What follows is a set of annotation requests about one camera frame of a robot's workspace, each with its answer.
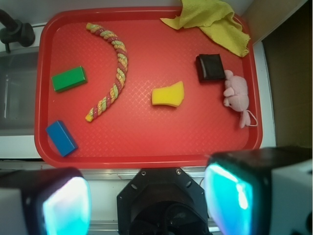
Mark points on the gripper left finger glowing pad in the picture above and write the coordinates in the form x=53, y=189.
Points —
x=44, y=202

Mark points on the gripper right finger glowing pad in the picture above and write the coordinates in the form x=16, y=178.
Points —
x=267, y=191

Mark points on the blue rectangular block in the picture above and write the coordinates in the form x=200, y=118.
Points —
x=61, y=138

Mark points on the green rectangular block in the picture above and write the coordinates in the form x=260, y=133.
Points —
x=69, y=79

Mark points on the pink plush bunny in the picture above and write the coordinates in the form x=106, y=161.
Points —
x=236, y=98

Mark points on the red plastic tray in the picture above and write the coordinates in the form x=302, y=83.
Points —
x=133, y=133

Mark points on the yellow sponge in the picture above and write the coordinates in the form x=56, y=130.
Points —
x=170, y=96

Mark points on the black rectangular pouch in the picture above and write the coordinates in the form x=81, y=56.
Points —
x=209, y=67

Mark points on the grey sink basin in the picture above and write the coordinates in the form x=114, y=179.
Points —
x=18, y=76

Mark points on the brown cardboard panel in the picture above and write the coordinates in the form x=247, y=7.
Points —
x=282, y=35

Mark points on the grey sink faucet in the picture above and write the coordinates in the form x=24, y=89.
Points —
x=15, y=31

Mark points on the yellow cloth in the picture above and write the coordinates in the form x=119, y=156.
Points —
x=215, y=18

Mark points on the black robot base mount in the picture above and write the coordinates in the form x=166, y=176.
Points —
x=162, y=201

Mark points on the multicolour twisted rope toy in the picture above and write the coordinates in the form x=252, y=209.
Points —
x=122, y=68

